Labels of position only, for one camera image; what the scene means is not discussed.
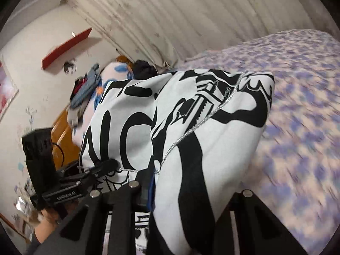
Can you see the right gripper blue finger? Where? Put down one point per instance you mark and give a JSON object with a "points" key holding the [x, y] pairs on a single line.
{"points": [[146, 179]]}

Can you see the black white graffiti print jacket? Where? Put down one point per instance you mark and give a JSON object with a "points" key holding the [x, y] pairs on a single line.
{"points": [[197, 130]]}

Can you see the pink blue flower rolled quilt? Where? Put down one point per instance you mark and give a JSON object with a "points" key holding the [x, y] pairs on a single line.
{"points": [[115, 71]]}

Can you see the red wall shelf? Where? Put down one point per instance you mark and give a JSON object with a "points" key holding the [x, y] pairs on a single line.
{"points": [[66, 46]]}

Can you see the purple floral bed blanket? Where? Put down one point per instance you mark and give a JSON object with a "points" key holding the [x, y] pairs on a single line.
{"points": [[295, 171]]}

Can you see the orange wooden headboard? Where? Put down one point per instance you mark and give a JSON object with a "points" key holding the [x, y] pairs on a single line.
{"points": [[64, 150]]}

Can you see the left hand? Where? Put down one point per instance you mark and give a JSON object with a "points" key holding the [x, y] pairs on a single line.
{"points": [[44, 229]]}

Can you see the cartoon face wall sticker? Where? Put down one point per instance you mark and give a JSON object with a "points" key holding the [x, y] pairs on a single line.
{"points": [[69, 67]]}

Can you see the grey patterned curtain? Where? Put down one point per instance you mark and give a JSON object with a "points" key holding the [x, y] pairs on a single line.
{"points": [[165, 32]]}

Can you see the pink wall picture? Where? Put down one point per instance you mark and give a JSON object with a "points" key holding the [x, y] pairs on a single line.
{"points": [[8, 89]]}

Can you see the black clothing behind quilt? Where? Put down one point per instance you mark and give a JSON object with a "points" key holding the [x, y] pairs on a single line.
{"points": [[143, 71]]}

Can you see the pile of denim clothes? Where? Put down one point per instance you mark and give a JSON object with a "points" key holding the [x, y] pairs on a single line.
{"points": [[84, 87]]}

